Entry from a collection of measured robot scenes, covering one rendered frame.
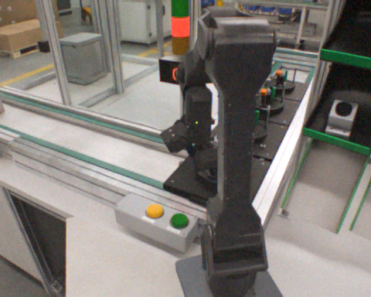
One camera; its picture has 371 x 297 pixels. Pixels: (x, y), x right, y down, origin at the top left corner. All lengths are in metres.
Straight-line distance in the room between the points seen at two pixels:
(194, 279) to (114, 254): 0.35
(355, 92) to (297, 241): 0.41
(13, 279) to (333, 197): 1.73
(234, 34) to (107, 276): 0.63
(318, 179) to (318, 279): 0.24
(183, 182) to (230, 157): 0.47
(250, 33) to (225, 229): 0.25
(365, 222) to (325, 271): 0.16
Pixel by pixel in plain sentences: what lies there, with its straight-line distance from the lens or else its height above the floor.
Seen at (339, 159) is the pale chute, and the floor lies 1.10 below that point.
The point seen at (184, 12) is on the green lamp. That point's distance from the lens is 0.88.
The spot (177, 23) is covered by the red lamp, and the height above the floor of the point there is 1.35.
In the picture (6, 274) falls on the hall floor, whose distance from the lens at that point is 2.08.
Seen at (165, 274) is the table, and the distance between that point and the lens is 0.79.
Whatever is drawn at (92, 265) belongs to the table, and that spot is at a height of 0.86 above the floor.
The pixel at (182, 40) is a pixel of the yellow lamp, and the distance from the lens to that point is 0.89.
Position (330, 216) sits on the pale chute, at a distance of 0.77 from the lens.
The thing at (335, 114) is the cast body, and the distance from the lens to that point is 0.64.
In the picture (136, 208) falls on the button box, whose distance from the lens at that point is 0.80.
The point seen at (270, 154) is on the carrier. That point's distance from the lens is 1.00.
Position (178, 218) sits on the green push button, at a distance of 0.75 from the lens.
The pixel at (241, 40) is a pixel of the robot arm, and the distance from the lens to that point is 0.35.
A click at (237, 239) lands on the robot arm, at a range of 0.44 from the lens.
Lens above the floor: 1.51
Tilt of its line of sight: 33 degrees down
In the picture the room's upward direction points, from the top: straight up
